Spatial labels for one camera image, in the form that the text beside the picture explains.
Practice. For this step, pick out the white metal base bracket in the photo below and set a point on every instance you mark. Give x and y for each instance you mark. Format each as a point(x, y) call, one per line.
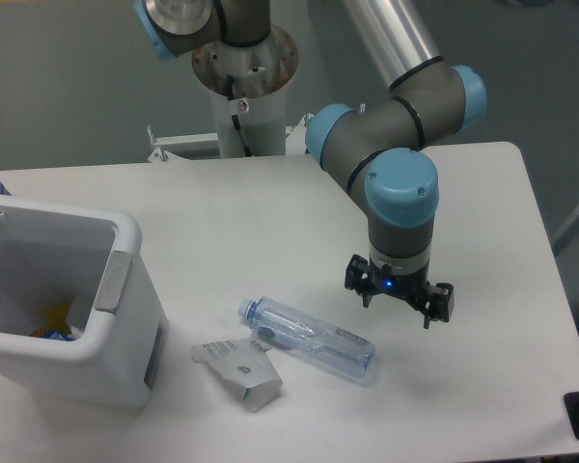
point(206, 145)

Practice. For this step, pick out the colourful trash inside bin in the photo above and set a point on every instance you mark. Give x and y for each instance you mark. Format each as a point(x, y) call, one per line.
point(55, 325)

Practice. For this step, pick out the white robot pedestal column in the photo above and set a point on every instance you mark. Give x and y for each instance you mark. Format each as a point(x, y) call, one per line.
point(248, 89)

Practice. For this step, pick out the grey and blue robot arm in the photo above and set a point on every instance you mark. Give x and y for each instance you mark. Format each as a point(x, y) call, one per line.
point(376, 156)

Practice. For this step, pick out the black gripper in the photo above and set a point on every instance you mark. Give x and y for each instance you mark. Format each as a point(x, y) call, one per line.
point(366, 279)

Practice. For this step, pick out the white paper carton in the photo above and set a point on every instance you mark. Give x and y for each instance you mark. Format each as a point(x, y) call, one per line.
point(244, 367)

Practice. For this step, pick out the clear plastic water bottle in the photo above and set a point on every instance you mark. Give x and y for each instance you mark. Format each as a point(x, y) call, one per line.
point(292, 330)

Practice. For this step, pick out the white plastic trash can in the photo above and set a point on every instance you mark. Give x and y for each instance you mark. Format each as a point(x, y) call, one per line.
point(79, 315)

